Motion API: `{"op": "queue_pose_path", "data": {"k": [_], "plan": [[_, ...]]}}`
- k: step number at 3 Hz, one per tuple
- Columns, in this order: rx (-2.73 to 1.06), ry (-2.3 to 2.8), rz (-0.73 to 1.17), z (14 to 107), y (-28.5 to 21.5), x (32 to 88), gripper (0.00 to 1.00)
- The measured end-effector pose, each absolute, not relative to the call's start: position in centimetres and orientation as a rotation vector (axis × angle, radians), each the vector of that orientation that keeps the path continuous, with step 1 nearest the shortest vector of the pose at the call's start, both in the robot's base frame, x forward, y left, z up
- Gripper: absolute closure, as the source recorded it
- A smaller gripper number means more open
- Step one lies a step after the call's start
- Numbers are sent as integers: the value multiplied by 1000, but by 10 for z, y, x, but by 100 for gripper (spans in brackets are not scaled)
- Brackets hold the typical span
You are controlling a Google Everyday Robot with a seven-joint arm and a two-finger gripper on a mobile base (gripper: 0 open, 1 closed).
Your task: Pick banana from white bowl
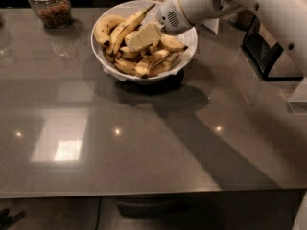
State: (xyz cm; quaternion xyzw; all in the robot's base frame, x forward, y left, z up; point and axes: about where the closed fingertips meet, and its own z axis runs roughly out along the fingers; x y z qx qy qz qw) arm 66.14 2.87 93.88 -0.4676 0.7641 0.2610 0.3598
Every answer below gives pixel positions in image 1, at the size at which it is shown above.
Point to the left glass jar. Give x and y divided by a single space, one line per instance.
52 13

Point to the long central banana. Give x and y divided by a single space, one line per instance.
124 28

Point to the right glass jar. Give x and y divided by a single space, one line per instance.
244 19

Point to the black wire rack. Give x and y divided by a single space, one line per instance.
269 59

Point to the front left banana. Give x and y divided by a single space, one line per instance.
125 66

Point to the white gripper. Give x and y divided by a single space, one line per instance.
167 12

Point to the curved banana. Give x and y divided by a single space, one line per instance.
171 44

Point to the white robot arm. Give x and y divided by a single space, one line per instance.
286 20

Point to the front lower banana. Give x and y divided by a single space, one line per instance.
144 66

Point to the large left banana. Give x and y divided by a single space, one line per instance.
104 26

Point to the middle short banana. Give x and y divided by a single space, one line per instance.
129 36

